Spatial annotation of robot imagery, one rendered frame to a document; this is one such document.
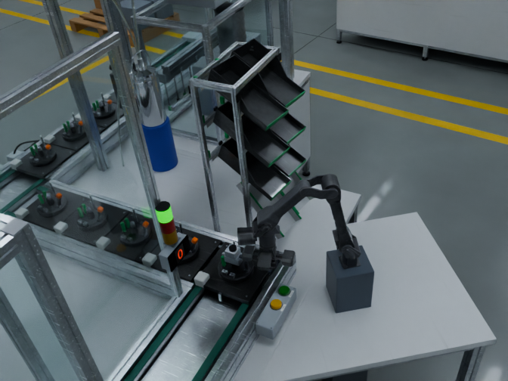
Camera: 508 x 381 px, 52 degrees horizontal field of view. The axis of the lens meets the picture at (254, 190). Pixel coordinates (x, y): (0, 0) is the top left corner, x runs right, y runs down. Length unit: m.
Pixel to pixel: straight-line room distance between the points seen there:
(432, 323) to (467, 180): 2.23
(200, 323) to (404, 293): 0.79
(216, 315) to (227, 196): 0.76
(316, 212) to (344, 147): 1.99
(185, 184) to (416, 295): 1.26
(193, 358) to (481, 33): 4.40
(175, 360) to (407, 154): 2.93
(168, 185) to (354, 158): 1.97
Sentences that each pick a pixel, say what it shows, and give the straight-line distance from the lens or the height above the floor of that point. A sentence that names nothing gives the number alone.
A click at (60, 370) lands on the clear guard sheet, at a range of 1.06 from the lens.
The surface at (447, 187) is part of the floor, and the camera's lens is 4.08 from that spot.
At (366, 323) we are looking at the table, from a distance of 2.05.
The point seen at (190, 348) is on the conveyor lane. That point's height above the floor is 0.92.
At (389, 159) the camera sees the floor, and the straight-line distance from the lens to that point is 4.28.
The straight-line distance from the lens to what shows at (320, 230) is 2.37.
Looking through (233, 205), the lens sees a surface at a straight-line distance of 2.53.
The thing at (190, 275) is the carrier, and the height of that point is 0.97.
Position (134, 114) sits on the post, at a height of 1.76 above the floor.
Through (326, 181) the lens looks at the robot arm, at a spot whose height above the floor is 1.45.
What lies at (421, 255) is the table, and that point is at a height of 0.86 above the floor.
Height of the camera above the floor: 2.50
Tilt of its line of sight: 39 degrees down
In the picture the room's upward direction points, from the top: 6 degrees counter-clockwise
